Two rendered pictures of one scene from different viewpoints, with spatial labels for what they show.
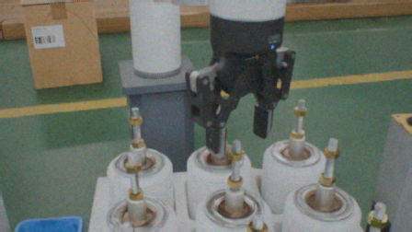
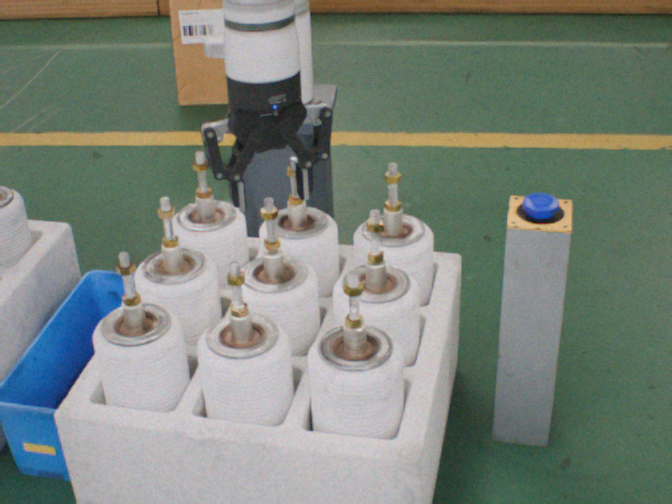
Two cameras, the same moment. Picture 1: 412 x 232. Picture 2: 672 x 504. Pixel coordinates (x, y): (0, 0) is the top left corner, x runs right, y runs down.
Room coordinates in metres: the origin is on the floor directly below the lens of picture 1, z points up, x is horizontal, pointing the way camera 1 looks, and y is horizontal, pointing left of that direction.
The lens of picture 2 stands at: (-0.42, -0.42, 0.84)
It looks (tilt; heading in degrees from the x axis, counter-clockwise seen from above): 31 degrees down; 20
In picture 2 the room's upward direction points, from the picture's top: 2 degrees counter-clockwise
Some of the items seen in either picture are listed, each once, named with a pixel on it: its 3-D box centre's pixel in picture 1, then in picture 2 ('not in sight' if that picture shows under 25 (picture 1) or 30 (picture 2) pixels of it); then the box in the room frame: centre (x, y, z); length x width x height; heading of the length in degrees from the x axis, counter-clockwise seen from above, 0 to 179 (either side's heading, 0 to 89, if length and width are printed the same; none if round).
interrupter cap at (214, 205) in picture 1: (234, 207); (274, 274); (0.42, -0.04, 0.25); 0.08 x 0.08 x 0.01
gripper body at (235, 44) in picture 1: (245, 50); (265, 105); (0.42, -0.04, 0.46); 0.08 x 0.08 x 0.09
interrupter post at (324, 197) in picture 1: (325, 193); (376, 274); (0.43, -0.15, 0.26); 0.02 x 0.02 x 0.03
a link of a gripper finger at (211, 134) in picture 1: (208, 133); (227, 185); (0.39, -0.01, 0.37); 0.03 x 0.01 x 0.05; 128
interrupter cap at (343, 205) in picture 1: (323, 202); (376, 284); (0.43, -0.15, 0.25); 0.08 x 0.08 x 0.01
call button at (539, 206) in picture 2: not in sight; (540, 208); (0.53, -0.32, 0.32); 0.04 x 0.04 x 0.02
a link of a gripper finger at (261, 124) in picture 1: (261, 121); (302, 182); (0.44, -0.07, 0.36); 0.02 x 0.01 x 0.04; 38
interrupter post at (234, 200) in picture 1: (234, 199); (273, 264); (0.42, -0.04, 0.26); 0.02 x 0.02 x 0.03
